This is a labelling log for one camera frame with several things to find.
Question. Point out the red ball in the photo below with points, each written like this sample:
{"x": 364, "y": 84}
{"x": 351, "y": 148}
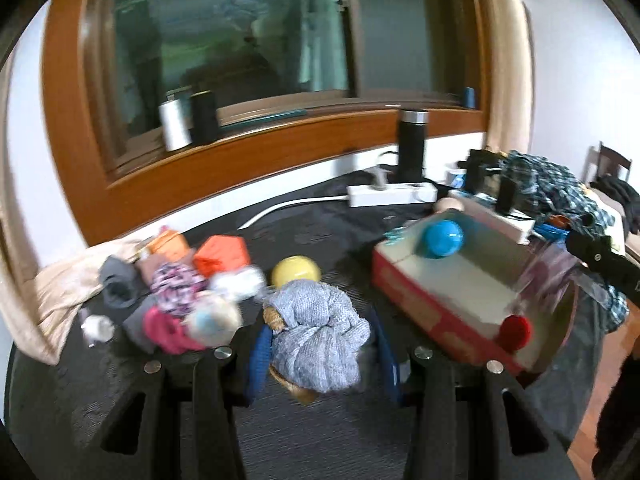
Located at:
{"x": 515, "y": 333}

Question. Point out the dark patterned table mat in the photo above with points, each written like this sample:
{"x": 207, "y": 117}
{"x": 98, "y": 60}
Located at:
{"x": 320, "y": 437}

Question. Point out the black device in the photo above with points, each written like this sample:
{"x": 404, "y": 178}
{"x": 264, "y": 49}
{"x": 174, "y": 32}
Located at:
{"x": 482, "y": 172}

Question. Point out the white flat box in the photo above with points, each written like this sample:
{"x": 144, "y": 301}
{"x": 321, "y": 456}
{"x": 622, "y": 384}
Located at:
{"x": 495, "y": 216}

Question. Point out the white thread cone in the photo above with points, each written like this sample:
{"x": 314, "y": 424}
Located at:
{"x": 175, "y": 126}

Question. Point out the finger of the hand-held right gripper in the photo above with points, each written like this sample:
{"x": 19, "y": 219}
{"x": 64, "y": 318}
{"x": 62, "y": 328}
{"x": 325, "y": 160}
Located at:
{"x": 607, "y": 260}

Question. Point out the small orange packet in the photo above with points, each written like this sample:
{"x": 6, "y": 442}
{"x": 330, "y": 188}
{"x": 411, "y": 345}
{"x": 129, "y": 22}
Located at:
{"x": 170, "y": 246}

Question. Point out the grey power plug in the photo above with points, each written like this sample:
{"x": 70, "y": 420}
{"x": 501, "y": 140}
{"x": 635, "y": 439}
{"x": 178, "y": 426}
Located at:
{"x": 380, "y": 176}

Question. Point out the black thread cone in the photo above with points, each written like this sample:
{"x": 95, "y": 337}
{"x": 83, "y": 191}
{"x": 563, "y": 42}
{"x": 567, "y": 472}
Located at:
{"x": 205, "y": 117}

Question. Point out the yellow ball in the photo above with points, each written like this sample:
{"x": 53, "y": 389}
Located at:
{"x": 295, "y": 270}

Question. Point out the pink patterned cloth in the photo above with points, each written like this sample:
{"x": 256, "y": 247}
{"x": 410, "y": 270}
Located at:
{"x": 177, "y": 284}

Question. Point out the white power strip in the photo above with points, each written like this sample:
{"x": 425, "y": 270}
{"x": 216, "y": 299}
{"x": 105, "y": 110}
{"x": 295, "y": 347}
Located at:
{"x": 392, "y": 193}

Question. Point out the small blue bottle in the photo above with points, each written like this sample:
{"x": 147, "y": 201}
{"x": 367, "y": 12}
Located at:
{"x": 468, "y": 97}

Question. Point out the beige round item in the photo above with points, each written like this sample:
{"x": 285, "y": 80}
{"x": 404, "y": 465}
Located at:
{"x": 450, "y": 205}

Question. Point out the beige curtain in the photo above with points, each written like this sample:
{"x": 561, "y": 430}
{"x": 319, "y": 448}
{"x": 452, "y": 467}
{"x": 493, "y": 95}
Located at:
{"x": 65, "y": 290}
{"x": 507, "y": 60}

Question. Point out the wooden window frame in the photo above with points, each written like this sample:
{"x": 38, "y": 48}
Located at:
{"x": 260, "y": 160}

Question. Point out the red cardboard box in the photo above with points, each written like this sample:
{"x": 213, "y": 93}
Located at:
{"x": 465, "y": 305}

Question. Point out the brownish pink cloth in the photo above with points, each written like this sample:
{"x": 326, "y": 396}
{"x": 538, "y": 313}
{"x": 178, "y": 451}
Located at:
{"x": 151, "y": 264}

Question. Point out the teal hair clip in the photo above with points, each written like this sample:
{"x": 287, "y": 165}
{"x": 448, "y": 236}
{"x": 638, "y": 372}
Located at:
{"x": 395, "y": 236}

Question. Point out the dark grey cloth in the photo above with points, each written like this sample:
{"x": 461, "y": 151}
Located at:
{"x": 134, "y": 327}

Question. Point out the white cloth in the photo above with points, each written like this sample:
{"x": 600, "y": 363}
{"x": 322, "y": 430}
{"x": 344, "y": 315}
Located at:
{"x": 239, "y": 281}

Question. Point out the blue ball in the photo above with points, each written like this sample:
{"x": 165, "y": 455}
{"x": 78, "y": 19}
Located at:
{"x": 442, "y": 238}

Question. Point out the grey knitted cloth bundle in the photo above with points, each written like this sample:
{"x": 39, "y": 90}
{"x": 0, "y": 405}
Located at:
{"x": 320, "y": 330}

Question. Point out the magenta cloth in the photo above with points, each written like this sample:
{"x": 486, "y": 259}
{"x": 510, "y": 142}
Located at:
{"x": 167, "y": 332}

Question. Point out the white fluffy ball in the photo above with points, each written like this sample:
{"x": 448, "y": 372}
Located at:
{"x": 214, "y": 319}

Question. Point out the dark wooden chair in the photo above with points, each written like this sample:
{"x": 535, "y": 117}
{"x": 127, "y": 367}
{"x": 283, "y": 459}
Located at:
{"x": 611, "y": 160}

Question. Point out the black thermos bottle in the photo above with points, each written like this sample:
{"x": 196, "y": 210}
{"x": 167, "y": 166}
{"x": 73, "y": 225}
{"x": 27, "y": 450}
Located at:
{"x": 412, "y": 147}

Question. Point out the blue plaid shirt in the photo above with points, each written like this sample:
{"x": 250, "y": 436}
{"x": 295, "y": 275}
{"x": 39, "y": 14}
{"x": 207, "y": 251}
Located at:
{"x": 555, "y": 185}

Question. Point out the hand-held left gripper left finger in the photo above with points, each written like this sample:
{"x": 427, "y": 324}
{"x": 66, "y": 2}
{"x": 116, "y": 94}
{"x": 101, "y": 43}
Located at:
{"x": 257, "y": 365}

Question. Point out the grey sock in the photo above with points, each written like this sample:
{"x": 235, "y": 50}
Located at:
{"x": 117, "y": 282}

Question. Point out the clear plastic bag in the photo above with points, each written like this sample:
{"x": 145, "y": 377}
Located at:
{"x": 550, "y": 270}

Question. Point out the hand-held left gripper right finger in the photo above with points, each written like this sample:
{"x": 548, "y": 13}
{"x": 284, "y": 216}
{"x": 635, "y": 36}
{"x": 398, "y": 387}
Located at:
{"x": 389, "y": 360}

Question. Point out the orange square box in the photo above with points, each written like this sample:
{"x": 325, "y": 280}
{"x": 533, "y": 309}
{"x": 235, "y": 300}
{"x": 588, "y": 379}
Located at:
{"x": 222, "y": 256}

